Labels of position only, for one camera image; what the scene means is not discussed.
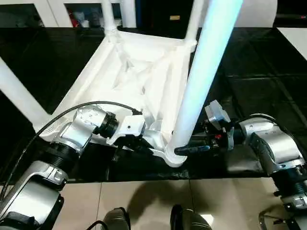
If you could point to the white plastic table top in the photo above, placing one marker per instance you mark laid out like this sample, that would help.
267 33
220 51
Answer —
134 72

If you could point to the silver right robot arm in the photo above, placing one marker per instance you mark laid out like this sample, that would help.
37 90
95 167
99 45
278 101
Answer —
278 148

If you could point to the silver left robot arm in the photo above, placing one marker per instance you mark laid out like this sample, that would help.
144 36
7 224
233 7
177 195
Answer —
62 148

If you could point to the dark right robot foot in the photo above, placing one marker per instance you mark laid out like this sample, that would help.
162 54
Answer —
189 219

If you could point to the black work mat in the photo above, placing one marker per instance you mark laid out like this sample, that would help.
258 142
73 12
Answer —
259 72

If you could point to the white flat sheet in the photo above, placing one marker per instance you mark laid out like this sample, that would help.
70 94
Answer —
295 36

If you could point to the small yellow label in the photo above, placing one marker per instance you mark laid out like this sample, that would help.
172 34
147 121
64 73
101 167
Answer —
174 17

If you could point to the white plastic bag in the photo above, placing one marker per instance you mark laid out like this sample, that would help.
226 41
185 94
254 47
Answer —
254 13

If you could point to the small bottles on shelf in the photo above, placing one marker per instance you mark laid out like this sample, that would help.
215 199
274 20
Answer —
84 17

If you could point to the black cabinet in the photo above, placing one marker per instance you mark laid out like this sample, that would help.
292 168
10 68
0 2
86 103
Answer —
158 12

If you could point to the white cabinet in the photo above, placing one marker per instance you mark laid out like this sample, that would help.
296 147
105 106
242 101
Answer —
53 9

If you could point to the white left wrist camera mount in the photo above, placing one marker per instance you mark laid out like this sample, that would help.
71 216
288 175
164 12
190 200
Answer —
127 125

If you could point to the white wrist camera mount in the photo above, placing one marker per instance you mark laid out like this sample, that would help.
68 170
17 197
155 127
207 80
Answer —
217 112
127 125

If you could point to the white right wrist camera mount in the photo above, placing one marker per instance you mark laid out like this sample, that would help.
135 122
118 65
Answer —
217 112

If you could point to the chrome tube frame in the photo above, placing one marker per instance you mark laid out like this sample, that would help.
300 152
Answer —
278 221

